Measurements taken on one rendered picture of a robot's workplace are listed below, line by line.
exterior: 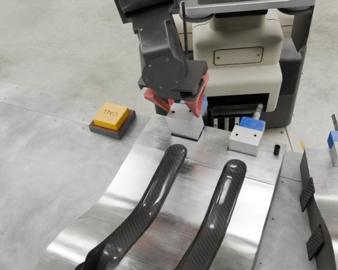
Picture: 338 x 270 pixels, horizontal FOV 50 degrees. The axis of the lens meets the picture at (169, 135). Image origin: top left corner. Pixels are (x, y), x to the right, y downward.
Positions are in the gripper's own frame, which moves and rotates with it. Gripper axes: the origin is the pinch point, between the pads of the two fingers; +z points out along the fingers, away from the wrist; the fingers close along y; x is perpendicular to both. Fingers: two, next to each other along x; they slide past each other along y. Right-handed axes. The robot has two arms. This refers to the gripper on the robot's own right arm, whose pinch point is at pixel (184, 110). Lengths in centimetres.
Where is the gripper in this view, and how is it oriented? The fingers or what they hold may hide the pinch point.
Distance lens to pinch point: 65.5
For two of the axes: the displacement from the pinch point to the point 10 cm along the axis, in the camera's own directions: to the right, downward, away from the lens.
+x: 3.8, -7.8, 5.0
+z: 2.7, 6.1, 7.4
